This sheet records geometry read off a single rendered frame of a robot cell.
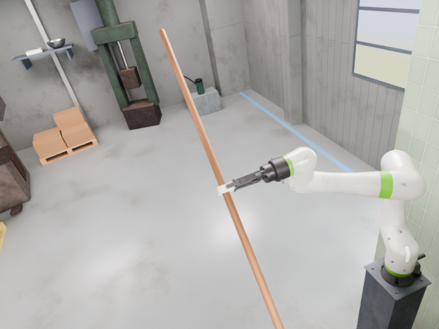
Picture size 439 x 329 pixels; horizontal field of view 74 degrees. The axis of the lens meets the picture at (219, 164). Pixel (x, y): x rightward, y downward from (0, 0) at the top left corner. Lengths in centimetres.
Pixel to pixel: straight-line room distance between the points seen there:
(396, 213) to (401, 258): 22
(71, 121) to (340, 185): 627
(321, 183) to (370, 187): 19
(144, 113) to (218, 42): 231
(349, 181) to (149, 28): 642
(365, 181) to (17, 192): 529
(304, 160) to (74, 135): 592
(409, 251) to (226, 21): 627
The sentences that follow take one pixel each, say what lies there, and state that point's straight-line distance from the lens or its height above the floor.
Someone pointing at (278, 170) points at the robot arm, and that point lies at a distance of 116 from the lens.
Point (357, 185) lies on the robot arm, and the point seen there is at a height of 184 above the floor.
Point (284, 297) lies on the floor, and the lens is 311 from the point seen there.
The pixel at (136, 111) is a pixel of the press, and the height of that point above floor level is 42.
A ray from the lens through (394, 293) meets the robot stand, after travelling 180.
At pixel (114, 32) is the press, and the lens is 646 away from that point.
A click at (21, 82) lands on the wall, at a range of 763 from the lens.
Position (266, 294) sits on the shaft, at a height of 170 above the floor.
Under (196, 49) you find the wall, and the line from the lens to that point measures 755.
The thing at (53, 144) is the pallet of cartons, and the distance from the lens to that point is 679.
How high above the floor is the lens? 267
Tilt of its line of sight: 33 degrees down
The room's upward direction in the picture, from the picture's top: 12 degrees counter-clockwise
